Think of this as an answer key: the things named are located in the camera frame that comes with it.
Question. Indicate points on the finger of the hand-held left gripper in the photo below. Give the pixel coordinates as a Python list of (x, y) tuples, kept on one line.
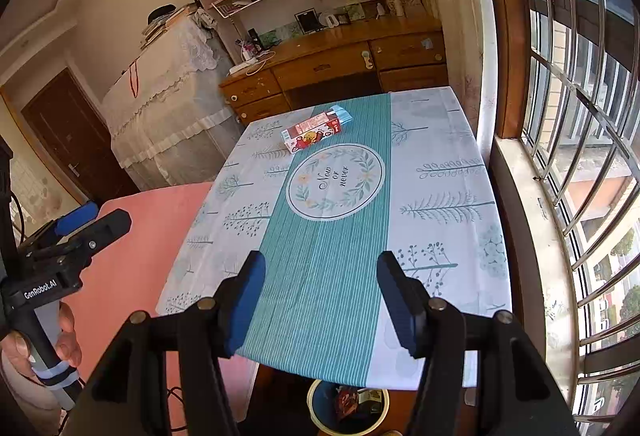
[(75, 218), (105, 228)]

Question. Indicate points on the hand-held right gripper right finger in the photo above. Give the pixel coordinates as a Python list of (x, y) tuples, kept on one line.
[(400, 306)]

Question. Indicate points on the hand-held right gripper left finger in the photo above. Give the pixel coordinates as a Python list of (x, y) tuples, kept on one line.
[(245, 306)]

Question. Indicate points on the dark blue bin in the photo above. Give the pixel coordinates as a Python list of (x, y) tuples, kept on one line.
[(320, 411)]

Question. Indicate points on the person's left forearm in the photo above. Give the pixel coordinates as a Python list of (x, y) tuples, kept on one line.
[(25, 408)]

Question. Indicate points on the person's left hand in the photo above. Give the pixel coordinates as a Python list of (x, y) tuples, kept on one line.
[(70, 341)]

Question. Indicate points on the pink bed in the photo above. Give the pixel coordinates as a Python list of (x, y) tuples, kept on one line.
[(150, 226)]

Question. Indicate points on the tree-print tablecloth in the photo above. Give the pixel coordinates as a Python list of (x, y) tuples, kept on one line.
[(325, 266)]

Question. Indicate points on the brown wooden door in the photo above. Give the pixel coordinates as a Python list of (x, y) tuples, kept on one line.
[(65, 131)]

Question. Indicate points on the lace-covered cabinet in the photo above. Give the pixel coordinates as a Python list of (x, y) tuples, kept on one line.
[(170, 106)]

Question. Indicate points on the red cartoon box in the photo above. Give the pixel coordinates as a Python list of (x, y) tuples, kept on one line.
[(310, 136)]

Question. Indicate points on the white power strip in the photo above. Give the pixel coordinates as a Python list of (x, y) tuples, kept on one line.
[(243, 66)]

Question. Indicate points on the stack of books and papers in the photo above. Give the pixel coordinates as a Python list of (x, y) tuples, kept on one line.
[(167, 24)]

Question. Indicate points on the black bottle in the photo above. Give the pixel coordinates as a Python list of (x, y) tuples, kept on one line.
[(254, 40)]

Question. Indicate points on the white drawer lock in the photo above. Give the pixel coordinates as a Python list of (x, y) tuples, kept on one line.
[(366, 60)]

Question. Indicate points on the metal window grille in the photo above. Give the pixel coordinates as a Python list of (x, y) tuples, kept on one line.
[(590, 141)]

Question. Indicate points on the wooden desk with drawers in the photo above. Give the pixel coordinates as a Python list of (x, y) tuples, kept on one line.
[(325, 61)]

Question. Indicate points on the tall white bottle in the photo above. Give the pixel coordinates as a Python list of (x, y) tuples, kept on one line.
[(397, 4)]

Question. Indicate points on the black picture frame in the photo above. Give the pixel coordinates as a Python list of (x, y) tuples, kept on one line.
[(307, 21)]

